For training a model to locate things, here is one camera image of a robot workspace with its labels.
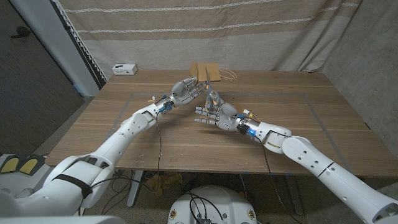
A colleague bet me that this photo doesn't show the grey scissors with tan handles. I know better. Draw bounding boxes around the grey scissors with tan handles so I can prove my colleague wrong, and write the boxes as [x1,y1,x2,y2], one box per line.
[203,67,222,114]

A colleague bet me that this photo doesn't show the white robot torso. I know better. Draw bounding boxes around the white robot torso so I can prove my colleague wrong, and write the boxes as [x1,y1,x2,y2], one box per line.
[167,185,258,224]

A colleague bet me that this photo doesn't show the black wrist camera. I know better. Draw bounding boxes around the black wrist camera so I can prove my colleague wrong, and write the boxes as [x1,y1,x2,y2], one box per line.
[160,98,174,113]
[238,123,257,138]

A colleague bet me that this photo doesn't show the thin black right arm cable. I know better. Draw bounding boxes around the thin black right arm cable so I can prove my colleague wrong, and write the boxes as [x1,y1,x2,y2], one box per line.
[257,136,302,224]

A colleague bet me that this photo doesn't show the brown cardboard scraps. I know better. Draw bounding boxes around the brown cardboard scraps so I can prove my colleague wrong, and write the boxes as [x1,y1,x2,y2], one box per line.
[146,172,184,197]

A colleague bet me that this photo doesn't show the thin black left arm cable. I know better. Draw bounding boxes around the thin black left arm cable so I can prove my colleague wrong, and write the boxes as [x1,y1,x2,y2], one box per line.
[90,111,163,194]

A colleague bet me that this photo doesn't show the beige striped curtain backdrop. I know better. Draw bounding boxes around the beige striped curtain backdrop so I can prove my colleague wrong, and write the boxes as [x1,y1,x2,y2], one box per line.
[57,0,363,80]

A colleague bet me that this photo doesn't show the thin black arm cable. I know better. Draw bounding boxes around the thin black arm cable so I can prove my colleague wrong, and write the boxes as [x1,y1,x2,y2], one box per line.
[90,111,163,194]
[257,136,302,224]

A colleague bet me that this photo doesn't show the white power strip box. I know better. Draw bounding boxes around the white power strip box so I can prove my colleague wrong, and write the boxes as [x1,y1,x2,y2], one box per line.
[112,63,139,76]

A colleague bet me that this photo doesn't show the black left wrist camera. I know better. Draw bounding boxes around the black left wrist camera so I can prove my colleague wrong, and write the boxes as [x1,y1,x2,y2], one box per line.
[160,98,174,113]

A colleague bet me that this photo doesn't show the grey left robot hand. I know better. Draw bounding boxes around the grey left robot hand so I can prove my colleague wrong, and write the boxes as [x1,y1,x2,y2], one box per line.
[170,77,208,107]

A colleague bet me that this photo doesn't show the dark door handle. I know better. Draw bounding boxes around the dark door handle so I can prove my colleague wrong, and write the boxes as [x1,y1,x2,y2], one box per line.
[11,26,32,40]

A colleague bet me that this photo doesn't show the black triangle-patterned trim strip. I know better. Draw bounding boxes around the black triangle-patterned trim strip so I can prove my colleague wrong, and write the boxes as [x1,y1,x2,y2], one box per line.
[51,0,108,90]

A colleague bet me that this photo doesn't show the grey tape outline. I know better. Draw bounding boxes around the grey tape outline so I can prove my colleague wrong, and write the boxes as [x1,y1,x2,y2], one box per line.
[90,91,355,177]

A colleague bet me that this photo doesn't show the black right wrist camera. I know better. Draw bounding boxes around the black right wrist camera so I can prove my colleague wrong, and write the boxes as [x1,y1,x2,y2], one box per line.
[238,123,257,138]

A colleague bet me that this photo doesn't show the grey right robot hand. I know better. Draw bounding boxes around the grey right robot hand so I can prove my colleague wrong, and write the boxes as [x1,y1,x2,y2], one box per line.
[194,93,247,132]

